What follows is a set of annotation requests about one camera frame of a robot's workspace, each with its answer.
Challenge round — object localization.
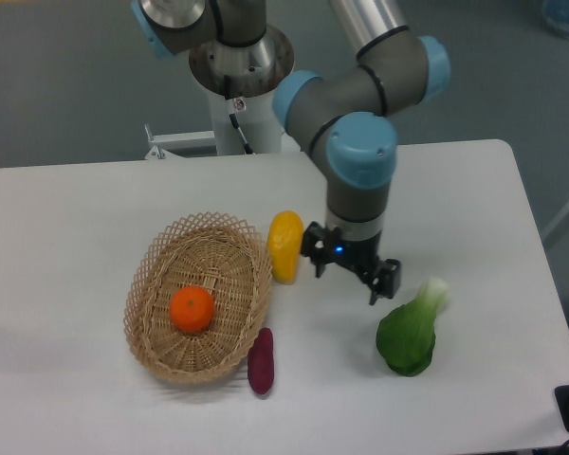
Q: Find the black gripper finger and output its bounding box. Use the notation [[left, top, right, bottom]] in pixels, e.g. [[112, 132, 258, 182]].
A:
[[301, 222, 329, 278], [362, 259, 402, 305]]

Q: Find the woven wicker basket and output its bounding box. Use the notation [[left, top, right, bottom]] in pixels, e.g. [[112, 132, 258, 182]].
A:
[[124, 212, 272, 384]]

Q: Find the orange fruit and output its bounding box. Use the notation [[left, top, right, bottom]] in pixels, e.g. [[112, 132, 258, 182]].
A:
[[169, 285, 215, 333]]

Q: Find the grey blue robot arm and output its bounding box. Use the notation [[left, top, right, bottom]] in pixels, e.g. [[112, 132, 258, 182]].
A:
[[131, 1, 450, 299]]

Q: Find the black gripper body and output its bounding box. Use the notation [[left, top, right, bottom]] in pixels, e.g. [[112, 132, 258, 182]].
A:
[[323, 218, 381, 284]]

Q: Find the yellow mango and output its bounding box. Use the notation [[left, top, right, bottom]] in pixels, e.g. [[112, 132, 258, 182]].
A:
[[266, 210, 304, 284]]

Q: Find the green bok choy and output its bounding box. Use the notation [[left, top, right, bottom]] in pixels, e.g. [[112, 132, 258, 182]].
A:
[[376, 278, 450, 377]]

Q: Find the purple sweet potato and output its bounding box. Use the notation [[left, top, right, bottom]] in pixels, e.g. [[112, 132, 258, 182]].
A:
[[248, 327, 275, 395]]

